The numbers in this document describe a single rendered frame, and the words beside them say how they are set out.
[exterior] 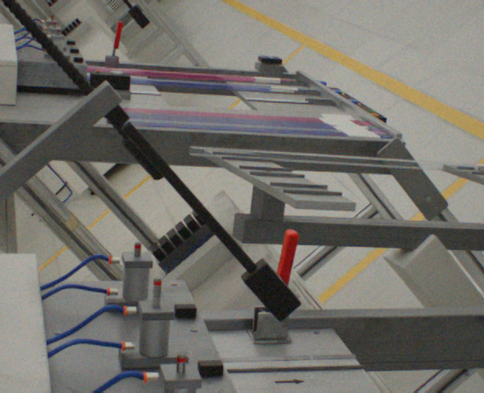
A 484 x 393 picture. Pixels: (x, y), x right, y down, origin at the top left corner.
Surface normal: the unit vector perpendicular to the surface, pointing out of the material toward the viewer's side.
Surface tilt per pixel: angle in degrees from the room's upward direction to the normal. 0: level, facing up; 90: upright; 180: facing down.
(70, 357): 43
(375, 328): 90
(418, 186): 90
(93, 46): 90
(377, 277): 0
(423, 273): 90
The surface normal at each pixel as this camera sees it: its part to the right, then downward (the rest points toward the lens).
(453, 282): 0.32, 0.20
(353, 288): -0.61, -0.71
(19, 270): 0.07, -0.96
